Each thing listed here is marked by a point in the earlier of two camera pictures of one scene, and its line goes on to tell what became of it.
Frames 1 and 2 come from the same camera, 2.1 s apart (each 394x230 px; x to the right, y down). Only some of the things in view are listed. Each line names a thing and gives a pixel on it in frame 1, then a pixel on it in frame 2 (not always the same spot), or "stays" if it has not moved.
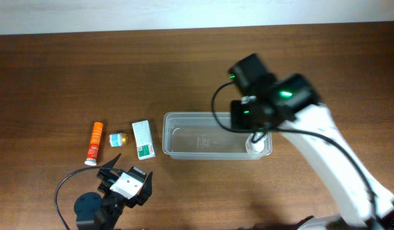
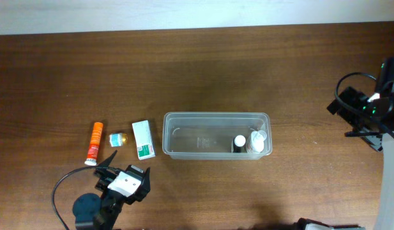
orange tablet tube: x=94 y=147 stays
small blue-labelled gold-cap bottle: x=117 y=140 stays
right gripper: x=237 y=120 -> x=371 y=138
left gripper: x=106 y=178 stays
